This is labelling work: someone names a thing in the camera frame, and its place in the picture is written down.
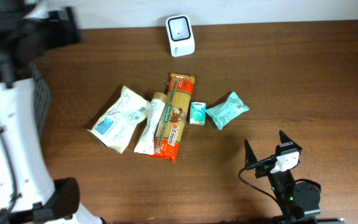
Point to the grey plastic basket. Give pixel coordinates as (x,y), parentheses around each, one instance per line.
(42,98)

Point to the white beige tube pack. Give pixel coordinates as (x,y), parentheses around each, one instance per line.
(145,144)

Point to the white barcode scanner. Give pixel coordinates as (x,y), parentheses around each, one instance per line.
(180,35)

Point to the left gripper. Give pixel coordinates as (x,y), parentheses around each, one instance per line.
(63,37)

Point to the orange spaghetti pack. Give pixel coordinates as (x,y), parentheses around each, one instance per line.
(173,119)

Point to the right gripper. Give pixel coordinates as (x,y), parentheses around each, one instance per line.
(263,170)

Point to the white cream food pouch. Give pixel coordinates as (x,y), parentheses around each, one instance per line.
(114,129)

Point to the kleenex tissue pocket pack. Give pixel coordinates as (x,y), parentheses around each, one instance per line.
(197,113)

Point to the teal wet wipes pack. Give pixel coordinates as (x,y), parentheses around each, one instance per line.
(225,112)

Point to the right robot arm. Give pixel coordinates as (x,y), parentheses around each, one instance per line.
(297,199)

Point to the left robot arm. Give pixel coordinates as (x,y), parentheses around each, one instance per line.
(27,191)

